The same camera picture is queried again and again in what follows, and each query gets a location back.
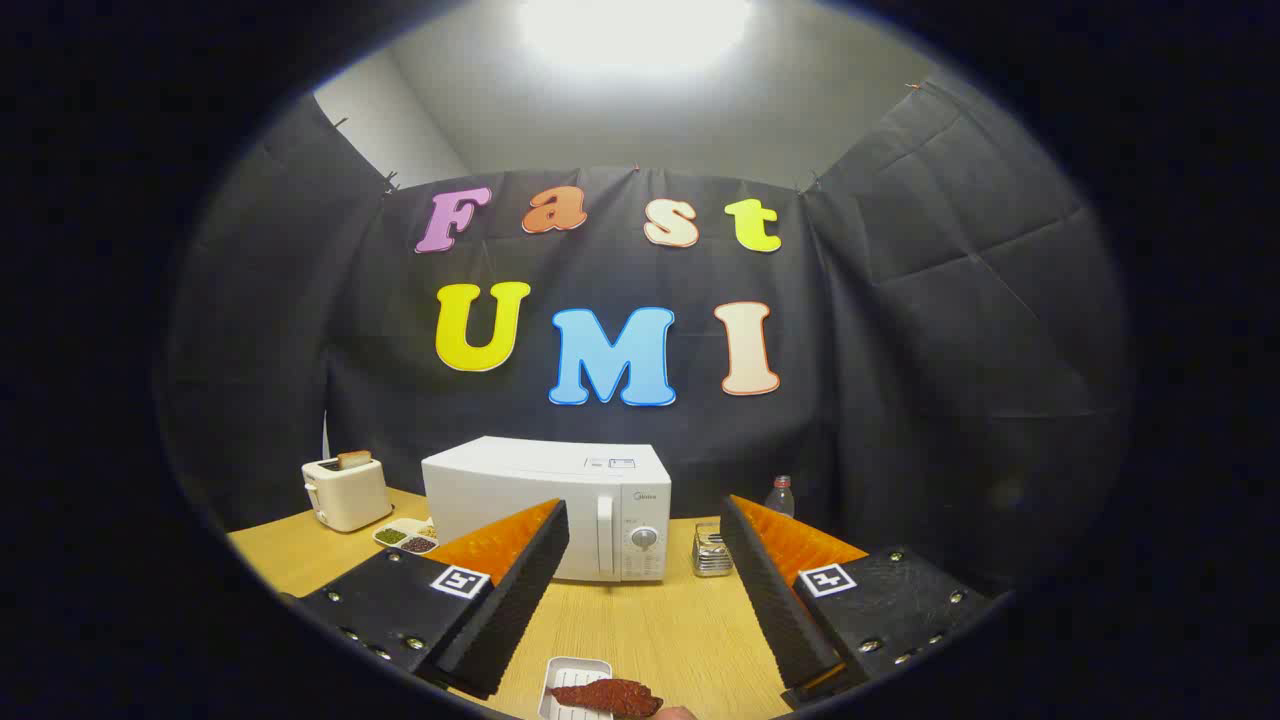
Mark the metal wire basket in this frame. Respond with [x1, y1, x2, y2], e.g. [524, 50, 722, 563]
[691, 530, 735, 578]

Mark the white toaster oven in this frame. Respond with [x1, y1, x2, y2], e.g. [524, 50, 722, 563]
[421, 436, 673, 584]

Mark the brown cooked meat piece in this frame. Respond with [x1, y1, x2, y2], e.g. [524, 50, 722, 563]
[548, 679, 664, 718]

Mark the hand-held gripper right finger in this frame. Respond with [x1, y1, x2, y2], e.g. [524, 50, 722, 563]
[719, 494, 1001, 711]

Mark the white divided bean dish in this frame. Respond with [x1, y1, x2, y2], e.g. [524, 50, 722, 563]
[373, 517, 441, 556]

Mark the white ribbed plastic tray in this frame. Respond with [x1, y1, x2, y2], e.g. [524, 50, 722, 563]
[538, 656, 613, 720]

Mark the white bread toaster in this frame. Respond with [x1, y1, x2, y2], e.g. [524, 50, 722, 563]
[302, 455, 394, 533]

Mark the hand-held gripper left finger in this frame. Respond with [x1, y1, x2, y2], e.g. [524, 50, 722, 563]
[297, 498, 571, 701]

